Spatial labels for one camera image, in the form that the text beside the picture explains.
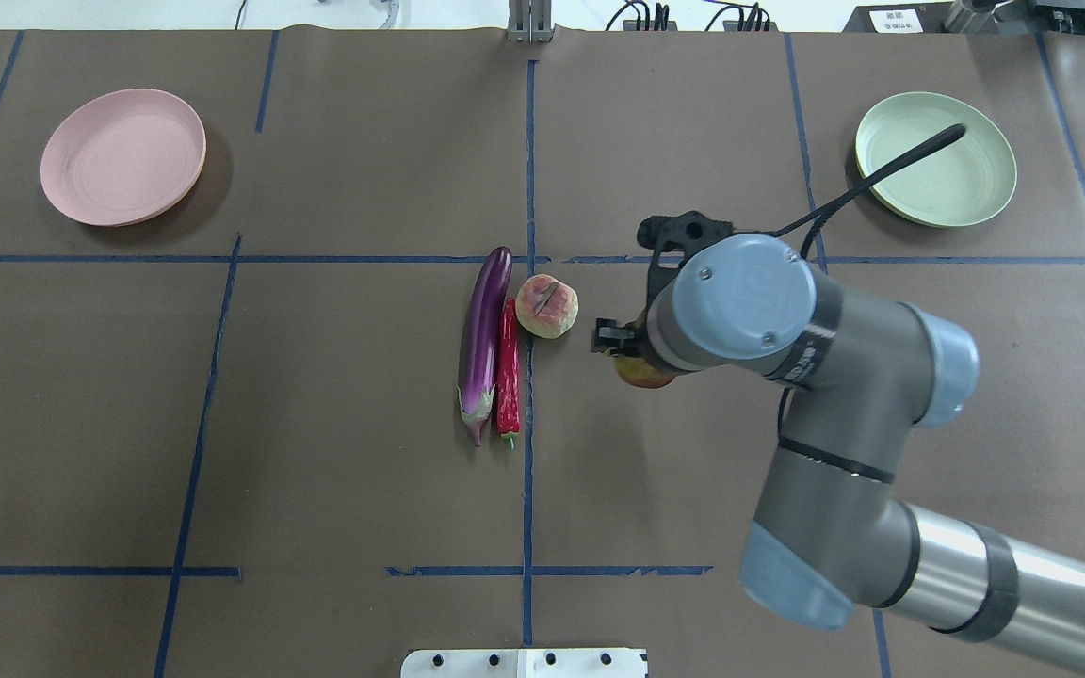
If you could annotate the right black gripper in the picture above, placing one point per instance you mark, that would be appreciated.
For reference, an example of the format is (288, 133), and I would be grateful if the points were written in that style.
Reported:
(610, 334)

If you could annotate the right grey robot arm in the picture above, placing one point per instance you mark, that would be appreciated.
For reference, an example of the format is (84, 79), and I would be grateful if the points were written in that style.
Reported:
(829, 533)

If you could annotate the pink plate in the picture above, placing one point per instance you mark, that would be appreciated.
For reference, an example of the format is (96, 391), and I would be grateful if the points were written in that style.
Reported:
(126, 156)

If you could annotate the red chili pepper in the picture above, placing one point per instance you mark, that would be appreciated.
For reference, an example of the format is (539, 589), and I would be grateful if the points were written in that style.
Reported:
(508, 419)

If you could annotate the green plate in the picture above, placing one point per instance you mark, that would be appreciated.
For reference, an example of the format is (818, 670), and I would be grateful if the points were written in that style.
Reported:
(970, 181)

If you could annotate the grey labelled box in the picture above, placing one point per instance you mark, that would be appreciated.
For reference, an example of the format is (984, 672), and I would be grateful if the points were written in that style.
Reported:
(898, 19)

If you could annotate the pale pink peach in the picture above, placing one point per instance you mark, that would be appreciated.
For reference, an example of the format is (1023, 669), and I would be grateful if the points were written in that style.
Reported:
(545, 306)

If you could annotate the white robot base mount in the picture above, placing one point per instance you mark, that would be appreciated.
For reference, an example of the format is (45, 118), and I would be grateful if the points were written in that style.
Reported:
(527, 662)

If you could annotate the red green pomegranate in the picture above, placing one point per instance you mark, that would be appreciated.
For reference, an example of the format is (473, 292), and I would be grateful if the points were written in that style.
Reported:
(637, 372)

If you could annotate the purple eggplant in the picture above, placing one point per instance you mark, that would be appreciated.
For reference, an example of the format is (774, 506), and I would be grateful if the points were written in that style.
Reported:
(477, 382)

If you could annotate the grey metal bracket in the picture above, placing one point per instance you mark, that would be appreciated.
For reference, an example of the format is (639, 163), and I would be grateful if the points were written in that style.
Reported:
(530, 21)

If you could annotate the black power plugs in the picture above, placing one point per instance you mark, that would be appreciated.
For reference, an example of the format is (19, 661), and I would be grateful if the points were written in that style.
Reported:
(691, 17)

